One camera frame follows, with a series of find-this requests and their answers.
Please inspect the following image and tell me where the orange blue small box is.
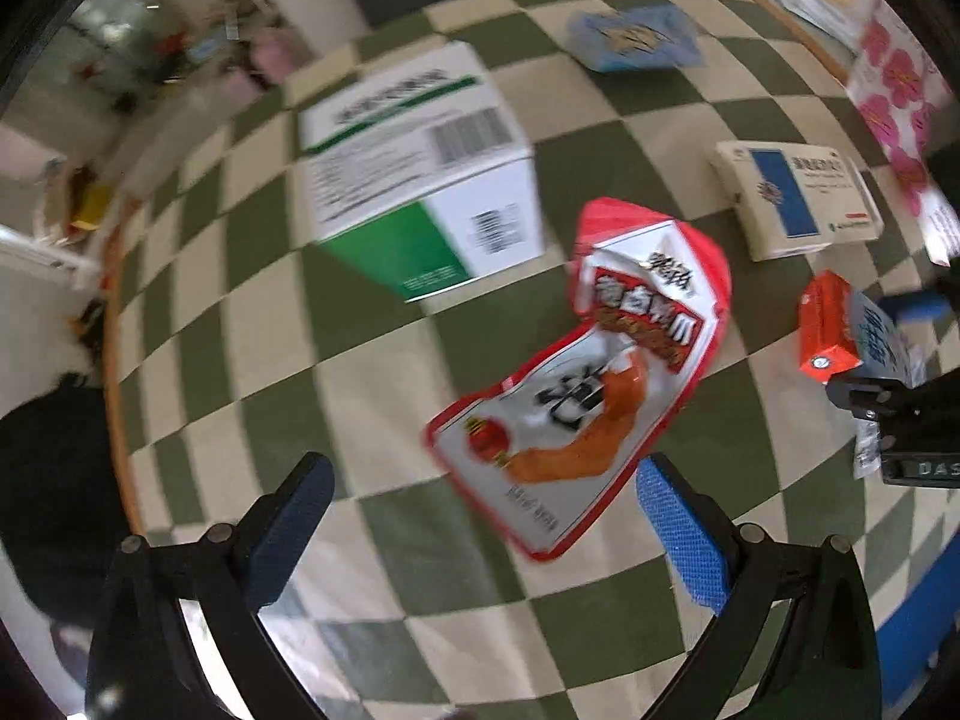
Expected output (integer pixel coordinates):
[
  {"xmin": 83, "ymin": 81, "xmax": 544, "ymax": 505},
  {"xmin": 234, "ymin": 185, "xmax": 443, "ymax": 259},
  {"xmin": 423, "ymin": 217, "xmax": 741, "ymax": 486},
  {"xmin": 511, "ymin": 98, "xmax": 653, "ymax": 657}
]
[{"xmin": 797, "ymin": 270, "xmax": 926, "ymax": 387}]

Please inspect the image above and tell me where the white box blue rectangle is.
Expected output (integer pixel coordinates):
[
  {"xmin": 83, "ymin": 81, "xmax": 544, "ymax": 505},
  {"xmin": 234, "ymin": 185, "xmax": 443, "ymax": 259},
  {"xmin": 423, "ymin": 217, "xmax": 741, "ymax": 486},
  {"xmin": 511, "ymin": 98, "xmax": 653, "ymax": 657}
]
[{"xmin": 709, "ymin": 140, "xmax": 885, "ymax": 262}]

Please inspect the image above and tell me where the red white snack bag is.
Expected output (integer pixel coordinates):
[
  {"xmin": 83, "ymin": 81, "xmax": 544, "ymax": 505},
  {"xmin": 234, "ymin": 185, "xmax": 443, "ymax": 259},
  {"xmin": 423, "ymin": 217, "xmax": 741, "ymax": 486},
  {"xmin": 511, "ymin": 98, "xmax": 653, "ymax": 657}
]
[{"xmin": 423, "ymin": 197, "xmax": 732, "ymax": 562}]

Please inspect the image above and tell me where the blue cartoon snack packet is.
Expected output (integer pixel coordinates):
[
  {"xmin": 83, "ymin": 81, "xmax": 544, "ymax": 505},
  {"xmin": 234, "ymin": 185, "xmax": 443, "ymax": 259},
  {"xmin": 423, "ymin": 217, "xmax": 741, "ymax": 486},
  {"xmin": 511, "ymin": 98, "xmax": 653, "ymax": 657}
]
[{"xmin": 565, "ymin": 4, "xmax": 704, "ymax": 73}]

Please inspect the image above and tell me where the green white medicine box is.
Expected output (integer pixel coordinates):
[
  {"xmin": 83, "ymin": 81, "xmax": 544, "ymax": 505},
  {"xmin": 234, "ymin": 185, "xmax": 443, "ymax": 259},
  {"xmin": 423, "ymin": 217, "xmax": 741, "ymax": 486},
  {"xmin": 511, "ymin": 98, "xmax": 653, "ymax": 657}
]
[{"xmin": 299, "ymin": 41, "xmax": 545, "ymax": 302}]

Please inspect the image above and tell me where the pink flower paper bag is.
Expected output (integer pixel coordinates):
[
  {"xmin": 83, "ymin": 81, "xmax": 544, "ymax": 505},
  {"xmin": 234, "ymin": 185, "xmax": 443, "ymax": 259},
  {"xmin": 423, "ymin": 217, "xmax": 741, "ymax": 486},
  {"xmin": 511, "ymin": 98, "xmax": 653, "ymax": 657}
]
[{"xmin": 846, "ymin": 0, "xmax": 958, "ymax": 266}]

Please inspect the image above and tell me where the green white checkered mat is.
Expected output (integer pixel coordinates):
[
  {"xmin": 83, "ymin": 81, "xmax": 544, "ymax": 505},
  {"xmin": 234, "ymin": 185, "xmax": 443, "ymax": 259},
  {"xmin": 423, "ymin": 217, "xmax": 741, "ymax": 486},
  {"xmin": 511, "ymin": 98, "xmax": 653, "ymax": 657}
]
[{"xmin": 116, "ymin": 0, "xmax": 958, "ymax": 718}]

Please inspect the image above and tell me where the chair with black jacket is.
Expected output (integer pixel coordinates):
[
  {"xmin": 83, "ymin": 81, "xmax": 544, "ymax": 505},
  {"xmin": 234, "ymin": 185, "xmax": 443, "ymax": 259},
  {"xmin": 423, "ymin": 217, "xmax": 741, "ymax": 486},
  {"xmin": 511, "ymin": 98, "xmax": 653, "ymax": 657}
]
[{"xmin": 0, "ymin": 379, "xmax": 132, "ymax": 629}]

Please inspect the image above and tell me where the pink suitcase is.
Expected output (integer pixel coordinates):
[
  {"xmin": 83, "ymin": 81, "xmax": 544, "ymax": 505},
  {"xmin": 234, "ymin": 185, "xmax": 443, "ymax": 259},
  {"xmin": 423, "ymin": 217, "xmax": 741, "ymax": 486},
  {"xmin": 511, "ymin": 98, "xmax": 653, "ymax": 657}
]
[{"xmin": 251, "ymin": 26, "xmax": 313, "ymax": 85}]

